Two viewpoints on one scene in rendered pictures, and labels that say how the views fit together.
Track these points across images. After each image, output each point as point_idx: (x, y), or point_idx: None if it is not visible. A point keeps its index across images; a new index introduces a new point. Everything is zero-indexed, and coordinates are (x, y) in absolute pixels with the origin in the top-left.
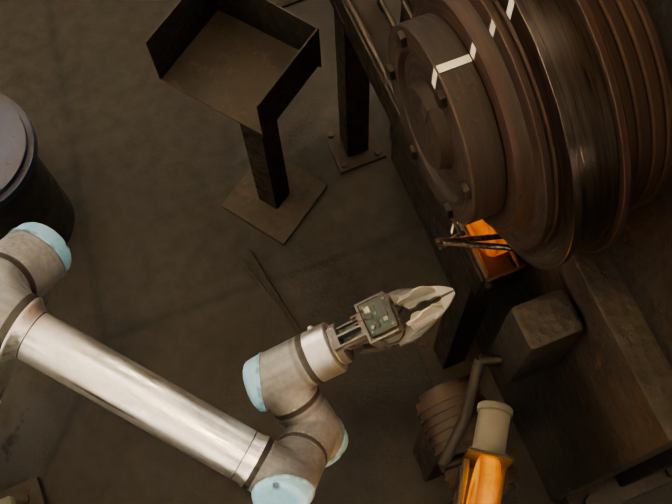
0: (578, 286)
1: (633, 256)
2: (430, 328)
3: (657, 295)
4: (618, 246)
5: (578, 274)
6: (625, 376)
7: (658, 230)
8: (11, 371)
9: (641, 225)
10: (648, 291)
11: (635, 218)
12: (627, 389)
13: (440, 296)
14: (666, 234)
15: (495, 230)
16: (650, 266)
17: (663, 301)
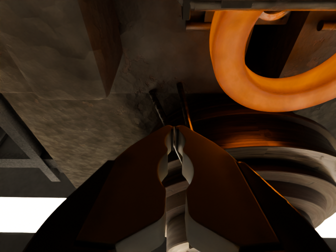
0: (118, 76)
1: (126, 105)
2: (88, 179)
3: (96, 108)
4: (139, 94)
5: (128, 89)
6: (19, 76)
7: (131, 138)
8: None
9: (139, 128)
10: (100, 100)
11: (145, 127)
12: (0, 66)
13: (180, 139)
14: (127, 142)
15: (179, 183)
16: (115, 116)
17: (91, 110)
